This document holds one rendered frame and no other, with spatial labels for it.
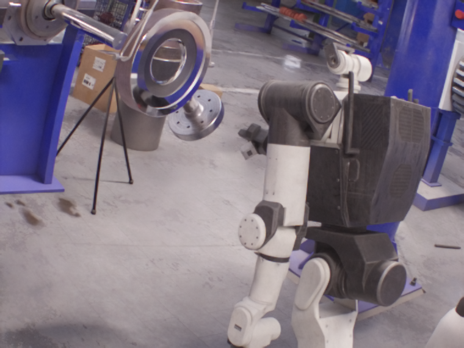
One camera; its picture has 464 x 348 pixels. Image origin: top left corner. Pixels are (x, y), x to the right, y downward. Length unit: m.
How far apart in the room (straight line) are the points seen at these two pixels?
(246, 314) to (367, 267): 0.29
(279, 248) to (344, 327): 0.35
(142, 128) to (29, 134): 1.19
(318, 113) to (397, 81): 1.92
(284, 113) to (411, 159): 0.33
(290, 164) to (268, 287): 0.27
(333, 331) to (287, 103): 0.59
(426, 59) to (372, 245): 1.81
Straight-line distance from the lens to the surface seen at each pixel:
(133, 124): 4.50
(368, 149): 1.47
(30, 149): 3.68
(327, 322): 1.63
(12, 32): 3.21
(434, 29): 3.22
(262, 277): 1.47
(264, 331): 1.54
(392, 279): 1.51
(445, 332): 2.74
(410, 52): 3.24
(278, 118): 1.43
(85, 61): 5.34
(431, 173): 5.66
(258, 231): 1.43
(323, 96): 1.40
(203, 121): 2.36
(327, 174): 1.52
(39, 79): 3.52
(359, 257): 1.51
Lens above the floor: 1.55
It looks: 19 degrees down
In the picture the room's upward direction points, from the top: 17 degrees clockwise
